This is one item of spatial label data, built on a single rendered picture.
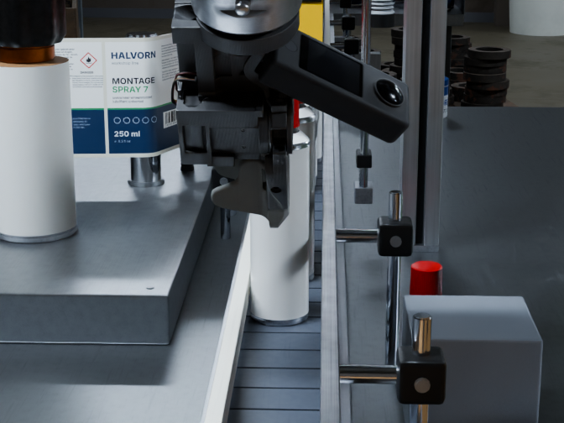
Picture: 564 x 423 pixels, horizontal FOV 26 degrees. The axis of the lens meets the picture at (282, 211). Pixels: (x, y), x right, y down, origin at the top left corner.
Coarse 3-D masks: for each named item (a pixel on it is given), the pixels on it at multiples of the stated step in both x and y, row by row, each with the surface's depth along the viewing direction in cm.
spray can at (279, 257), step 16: (304, 144) 102; (304, 160) 103; (304, 176) 103; (304, 192) 104; (304, 208) 104; (256, 224) 104; (288, 224) 103; (304, 224) 104; (256, 240) 105; (272, 240) 104; (288, 240) 104; (304, 240) 105; (256, 256) 105; (272, 256) 104; (288, 256) 104; (304, 256) 105; (256, 272) 105; (272, 272) 104; (288, 272) 105; (304, 272) 106; (256, 288) 106; (272, 288) 105; (288, 288) 105; (304, 288) 106; (256, 304) 106; (272, 304) 105; (288, 304) 105; (304, 304) 106; (256, 320) 107; (272, 320) 106; (288, 320) 106; (304, 320) 107
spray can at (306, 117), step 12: (300, 108) 113; (300, 120) 112; (312, 120) 113; (312, 132) 114; (312, 144) 114; (312, 156) 114; (312, 168) 115; (312, 180) 115; (312, 192) 115; (312, 204) 116; (312, 216) 116; (312, 228) 116; (312, 240) 117; (312, 252) 117; (312, 264) 117; (312, 276) 118
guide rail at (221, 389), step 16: (240, 272) 109; (240, 288) 105; (240, 304) 101; (240, 320) 98; (224, 336) 94; (240, 336) 97; (224, 352) 91; (224, 368) 88; (224, 384) 85; (224, 400) 83; (208, 416) 80; (224, 416) 82
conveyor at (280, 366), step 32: (320, 192) 149; (320, 224) 136; (320, 256) 125; (320, 288) 116; (320, 320) 107; (256, 352) 100; (288, 352) 100; (320, 352) 100; (256, 384) 94; (288, 384) 94; (256, 416) 88; (288, 416) 88
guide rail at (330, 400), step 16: (336, 240) 103; (336, 256) 98; (336, 272) 94; (336, 288) 91; (336, 304) 87; (336, 320) 84; (336, 336) 82; (336, 352) 79; (336, 368) 76; (320, 384) 74; (336, 384) 74; (320, 400) 72; (336, 400) 72; (320, 416) 70; (336, 416) 70
